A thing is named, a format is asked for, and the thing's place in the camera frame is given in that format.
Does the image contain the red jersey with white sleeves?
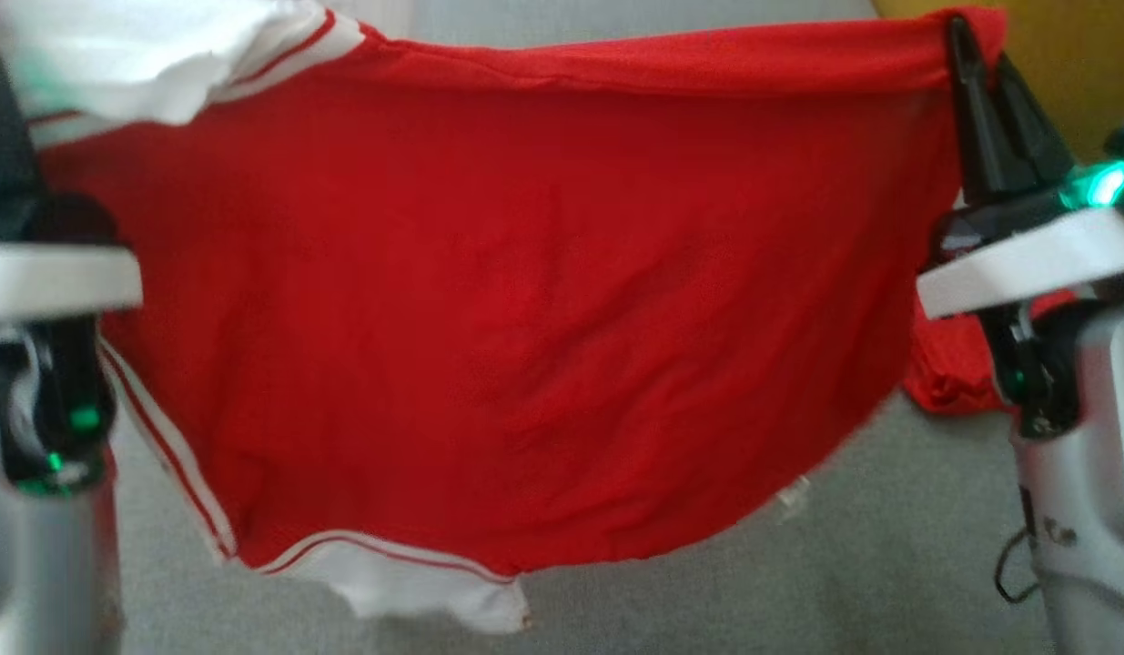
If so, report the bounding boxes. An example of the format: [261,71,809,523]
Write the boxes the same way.
[0,0,1008,635]

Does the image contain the large grey sofa seat cushion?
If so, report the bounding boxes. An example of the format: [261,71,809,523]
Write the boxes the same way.
[106,387,1058,655]

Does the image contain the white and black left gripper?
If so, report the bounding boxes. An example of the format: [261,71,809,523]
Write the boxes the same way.
[0,27,144,497]

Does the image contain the red shorts with white trim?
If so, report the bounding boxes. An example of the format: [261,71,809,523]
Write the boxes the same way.
[903,291,1081,417]

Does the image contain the right black cable blue connector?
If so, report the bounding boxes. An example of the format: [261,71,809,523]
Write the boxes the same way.
[993,526,1043,607]

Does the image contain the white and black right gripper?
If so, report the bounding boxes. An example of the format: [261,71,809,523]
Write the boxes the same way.
[916,14,1124,439]

